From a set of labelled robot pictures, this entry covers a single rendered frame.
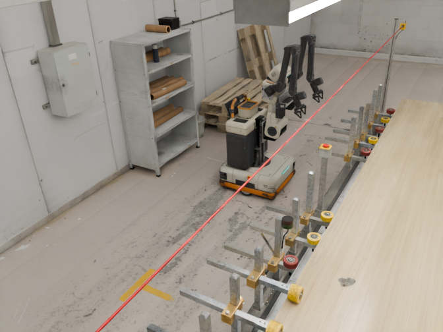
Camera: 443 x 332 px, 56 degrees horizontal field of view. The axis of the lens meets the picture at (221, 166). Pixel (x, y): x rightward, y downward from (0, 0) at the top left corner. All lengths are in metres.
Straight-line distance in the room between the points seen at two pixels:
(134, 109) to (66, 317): 2.34
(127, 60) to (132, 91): 0.34
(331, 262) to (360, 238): 0.29
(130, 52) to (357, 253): 3.13
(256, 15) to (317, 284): 1.63
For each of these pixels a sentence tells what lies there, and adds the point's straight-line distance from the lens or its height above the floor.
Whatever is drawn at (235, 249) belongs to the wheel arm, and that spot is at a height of 0.86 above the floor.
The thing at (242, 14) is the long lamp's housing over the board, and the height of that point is 2.32.
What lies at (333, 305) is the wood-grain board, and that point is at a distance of 2.16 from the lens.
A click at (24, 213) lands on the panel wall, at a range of 4.40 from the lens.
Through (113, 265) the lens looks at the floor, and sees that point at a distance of 3.85.
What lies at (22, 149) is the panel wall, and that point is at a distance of 4.21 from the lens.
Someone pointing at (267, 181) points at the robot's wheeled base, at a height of 0.25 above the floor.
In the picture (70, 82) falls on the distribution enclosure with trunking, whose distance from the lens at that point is 4.13.
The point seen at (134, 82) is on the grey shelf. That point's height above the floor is 1.14.
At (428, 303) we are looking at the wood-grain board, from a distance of 2.30.
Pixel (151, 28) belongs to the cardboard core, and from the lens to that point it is 5.02.
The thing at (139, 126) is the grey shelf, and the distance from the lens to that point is 4.86.
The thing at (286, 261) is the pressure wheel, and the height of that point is 0.91.
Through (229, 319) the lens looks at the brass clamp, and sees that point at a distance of 1.99.
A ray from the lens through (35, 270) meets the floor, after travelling 4.05.
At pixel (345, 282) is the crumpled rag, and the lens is 2.27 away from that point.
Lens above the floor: 2.45
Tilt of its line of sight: 29 degrees down
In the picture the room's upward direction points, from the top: 3 degrees counter-clockwise
